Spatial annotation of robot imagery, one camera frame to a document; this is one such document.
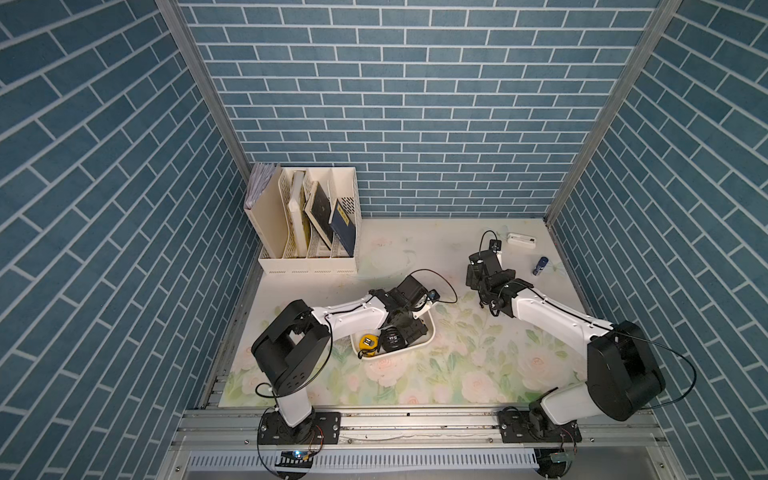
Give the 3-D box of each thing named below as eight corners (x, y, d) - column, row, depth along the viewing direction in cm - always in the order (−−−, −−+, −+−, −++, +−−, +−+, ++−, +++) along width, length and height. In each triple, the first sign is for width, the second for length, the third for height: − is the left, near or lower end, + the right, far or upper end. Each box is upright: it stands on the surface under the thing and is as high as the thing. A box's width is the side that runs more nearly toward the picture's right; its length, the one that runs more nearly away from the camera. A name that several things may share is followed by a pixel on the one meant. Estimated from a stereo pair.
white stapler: (506, 242, 117) (509, 237, 115) (507, 237, 119) (509, 232, 116) (533, 248, 115) (536, 243, 113) (533, 243, 117) (536, 238, 115)
